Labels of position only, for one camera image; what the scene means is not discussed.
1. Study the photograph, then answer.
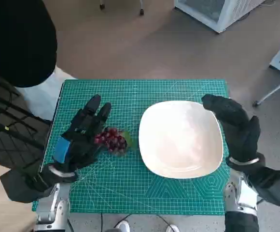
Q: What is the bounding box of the black wire frame chair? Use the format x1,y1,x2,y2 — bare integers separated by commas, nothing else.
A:
0,71,53,175

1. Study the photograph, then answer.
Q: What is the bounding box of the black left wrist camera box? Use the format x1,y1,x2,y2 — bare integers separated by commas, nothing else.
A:
0,168,58,204

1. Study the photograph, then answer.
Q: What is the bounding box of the red toy grape bunch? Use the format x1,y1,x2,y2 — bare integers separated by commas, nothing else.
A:
94,128,133,155

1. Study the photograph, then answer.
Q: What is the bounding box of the grey metal leg with caster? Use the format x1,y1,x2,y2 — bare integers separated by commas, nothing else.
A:
252,74,280,107

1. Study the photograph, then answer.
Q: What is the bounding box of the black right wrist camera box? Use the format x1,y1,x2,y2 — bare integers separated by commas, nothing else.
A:
245,164,280,207

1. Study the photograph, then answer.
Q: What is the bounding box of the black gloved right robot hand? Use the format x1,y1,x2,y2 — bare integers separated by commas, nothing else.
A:
201,94,266,163

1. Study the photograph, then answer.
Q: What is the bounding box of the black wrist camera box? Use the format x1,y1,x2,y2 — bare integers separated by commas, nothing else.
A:
0,168,58,204
245,164,280,207

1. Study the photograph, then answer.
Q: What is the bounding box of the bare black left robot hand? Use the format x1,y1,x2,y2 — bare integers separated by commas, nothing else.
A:
51,94,112,171

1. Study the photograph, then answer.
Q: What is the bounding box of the person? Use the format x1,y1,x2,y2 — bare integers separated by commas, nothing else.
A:
0,0,79,121

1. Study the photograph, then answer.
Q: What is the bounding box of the green cutting mat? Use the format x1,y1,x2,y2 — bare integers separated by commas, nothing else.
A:
31,79,230,216

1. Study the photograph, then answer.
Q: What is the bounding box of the white square plate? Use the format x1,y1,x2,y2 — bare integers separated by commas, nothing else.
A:
138,101,224,180

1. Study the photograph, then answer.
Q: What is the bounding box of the large white mesh-door cabinet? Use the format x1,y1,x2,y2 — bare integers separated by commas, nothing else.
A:
173,0,267,34

